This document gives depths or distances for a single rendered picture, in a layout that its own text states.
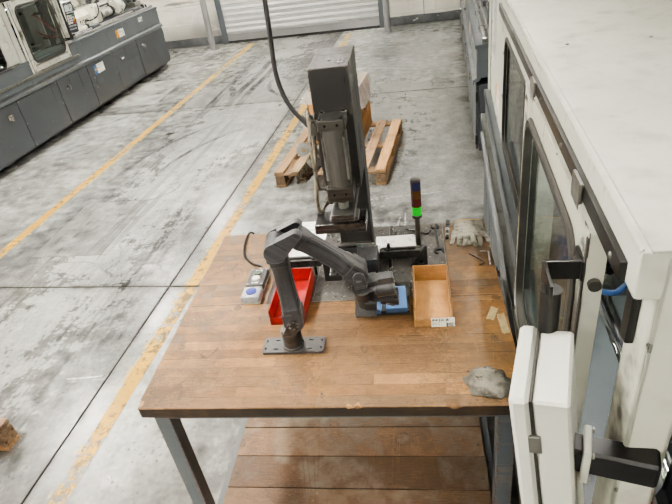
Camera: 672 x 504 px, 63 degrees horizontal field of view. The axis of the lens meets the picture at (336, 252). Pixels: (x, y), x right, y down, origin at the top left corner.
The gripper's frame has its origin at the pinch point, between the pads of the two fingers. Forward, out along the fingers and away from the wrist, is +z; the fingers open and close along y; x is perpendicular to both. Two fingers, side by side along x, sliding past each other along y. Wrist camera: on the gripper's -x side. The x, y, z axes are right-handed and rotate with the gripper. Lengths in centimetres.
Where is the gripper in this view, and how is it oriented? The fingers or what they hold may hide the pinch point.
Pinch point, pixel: (368, 311)
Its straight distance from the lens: 181.9
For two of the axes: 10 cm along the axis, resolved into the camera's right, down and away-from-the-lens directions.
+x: -9.9, 0.3, 1.7
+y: 0.5, -8.9, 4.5
